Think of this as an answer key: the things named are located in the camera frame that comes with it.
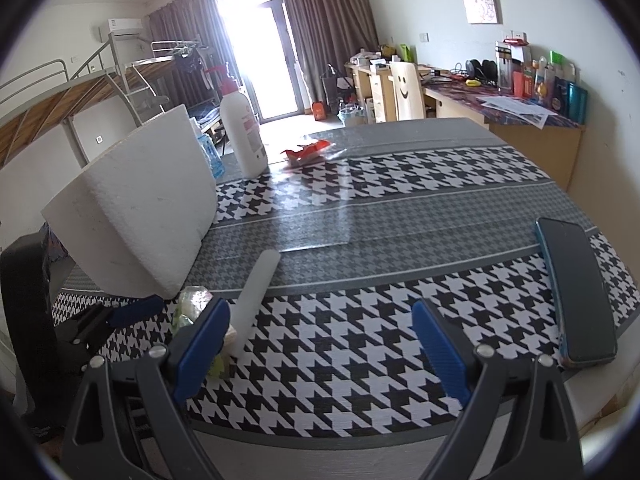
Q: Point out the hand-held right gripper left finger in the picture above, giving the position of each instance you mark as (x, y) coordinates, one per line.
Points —
(202, 355)

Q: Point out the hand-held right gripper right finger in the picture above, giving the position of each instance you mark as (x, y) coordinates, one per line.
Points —
(440, 355)

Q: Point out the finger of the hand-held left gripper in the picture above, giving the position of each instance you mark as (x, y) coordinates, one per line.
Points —
(135, 308)

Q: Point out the white foam box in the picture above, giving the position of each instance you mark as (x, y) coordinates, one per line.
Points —
(145, 210)

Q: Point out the clear plastic wrapped packet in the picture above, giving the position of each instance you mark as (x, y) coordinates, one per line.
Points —
(192, 300)

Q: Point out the white translucent foam tube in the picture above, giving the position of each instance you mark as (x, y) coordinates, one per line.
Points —
(257, 290)

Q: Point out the black white houndstooth tablecloth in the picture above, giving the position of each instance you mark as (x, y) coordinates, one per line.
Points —
(375, 260)

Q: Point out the dark smartphone blue case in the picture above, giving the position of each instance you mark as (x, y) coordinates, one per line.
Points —
(575, 290)

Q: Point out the blue plastic bottle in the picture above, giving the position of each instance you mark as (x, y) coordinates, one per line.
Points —
(210, 157)

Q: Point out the white spray bottle red trigger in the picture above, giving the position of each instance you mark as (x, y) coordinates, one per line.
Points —
(245, 130)

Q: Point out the grey metal bunk bed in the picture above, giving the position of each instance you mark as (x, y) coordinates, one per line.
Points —
(150, 60)
(50, 100)

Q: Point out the red snack packet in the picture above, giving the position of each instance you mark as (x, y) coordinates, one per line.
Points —
(305, 152)

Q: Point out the wooden desk patterned top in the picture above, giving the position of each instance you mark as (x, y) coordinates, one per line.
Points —
(530, 145)

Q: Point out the hanging purple clothes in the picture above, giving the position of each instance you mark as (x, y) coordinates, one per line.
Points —
(189, 61)

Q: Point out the white bucket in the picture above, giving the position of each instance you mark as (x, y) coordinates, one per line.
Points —
(352, 117)

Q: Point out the white printed paper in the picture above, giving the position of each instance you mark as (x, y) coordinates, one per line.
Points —
(515, 109)

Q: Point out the wooden desk with drawers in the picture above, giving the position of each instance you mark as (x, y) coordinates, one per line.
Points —
(372, 95)

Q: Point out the orange floor container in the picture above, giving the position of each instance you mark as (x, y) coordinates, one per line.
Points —
(320, 111)

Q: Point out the white air conditioner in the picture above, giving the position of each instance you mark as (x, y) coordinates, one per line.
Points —
(125, 27)

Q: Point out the brown curtain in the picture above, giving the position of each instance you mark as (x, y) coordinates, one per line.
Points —
(180, 25)
(325, 25)

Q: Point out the black headphones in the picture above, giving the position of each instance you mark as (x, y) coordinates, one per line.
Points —
(481, 70)

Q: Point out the row of toiletry bottles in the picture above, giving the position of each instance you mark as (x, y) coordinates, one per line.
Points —
(560, 92)

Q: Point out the glass balcony door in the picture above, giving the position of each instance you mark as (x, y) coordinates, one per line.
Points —
(255, 45)

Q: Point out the white wall socket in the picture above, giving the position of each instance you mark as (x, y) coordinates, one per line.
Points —
(516, 38)

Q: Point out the pink cartoon wall picture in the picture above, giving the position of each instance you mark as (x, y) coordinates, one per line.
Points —
(481, 0)

